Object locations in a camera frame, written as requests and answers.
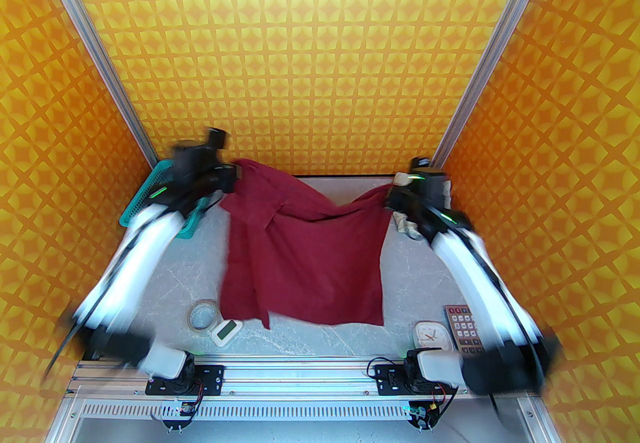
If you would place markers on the beige cloth shorts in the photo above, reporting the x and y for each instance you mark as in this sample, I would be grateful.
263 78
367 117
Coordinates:
407 226

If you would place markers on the dark red shirt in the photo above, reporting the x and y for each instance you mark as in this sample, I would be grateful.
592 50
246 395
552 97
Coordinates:
310 271

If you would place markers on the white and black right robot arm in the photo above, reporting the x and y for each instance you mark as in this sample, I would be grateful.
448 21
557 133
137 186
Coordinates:
470 271

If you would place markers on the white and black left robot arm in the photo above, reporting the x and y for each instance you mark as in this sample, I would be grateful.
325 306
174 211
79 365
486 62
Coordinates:
145 251

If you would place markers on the teal plastic laundry basket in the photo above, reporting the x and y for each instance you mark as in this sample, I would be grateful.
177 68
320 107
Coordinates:
187 226

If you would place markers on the white alarm clock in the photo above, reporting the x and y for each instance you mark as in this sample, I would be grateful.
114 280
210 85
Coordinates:
430 333

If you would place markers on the brown desk calculator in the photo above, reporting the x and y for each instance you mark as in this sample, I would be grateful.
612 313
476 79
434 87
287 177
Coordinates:
462 328

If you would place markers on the clear tape roll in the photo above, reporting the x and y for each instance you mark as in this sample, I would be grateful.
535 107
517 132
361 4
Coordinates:
192 318

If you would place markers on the white digital timer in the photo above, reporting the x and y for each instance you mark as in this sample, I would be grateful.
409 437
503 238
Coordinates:
226 331

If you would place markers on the small controller board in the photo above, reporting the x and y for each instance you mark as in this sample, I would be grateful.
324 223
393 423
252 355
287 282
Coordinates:
422 413
182 411

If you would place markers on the aluminium frame post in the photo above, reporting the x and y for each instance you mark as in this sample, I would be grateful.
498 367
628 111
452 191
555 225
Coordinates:
96 48
492 56

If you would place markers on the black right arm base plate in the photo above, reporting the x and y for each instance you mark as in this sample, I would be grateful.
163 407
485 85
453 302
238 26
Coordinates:
387 378

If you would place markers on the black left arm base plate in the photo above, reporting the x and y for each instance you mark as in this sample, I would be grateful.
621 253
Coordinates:
212 376

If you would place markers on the aluminium mounting rail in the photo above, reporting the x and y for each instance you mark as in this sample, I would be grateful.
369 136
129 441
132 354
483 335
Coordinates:
300 373

